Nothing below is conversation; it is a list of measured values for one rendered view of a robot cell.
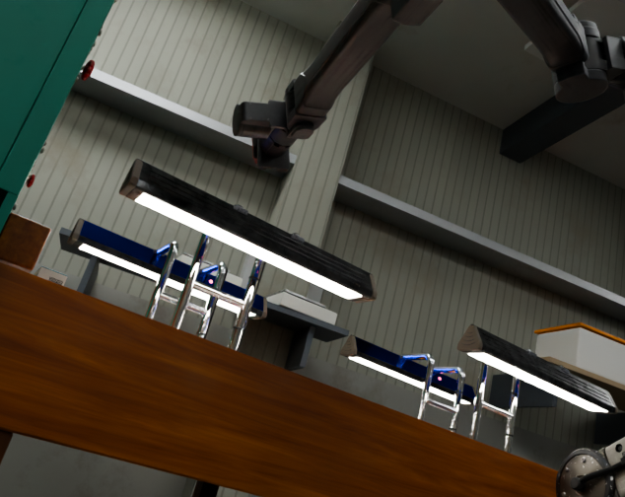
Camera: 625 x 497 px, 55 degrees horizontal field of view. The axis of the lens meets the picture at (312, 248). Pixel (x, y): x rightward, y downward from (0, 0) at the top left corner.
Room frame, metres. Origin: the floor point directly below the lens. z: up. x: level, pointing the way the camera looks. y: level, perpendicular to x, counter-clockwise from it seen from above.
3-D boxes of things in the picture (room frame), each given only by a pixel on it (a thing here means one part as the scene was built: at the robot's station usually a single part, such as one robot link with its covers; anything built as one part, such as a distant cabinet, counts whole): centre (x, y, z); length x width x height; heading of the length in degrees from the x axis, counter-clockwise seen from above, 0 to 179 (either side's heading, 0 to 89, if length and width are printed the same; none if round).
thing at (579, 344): (3.63, -1.86, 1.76); 0.49 x 0.41 x 0.28; 106
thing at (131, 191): (1.24, 0.12, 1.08); 0.62 x 0.08 x 0.07; 118
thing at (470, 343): (1.68, -0.75, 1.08); 0.62 x 0.08 x 0.07; 118
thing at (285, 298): (3.17, -0.01, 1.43); 0.37 x 0.35 x 0.09; 106
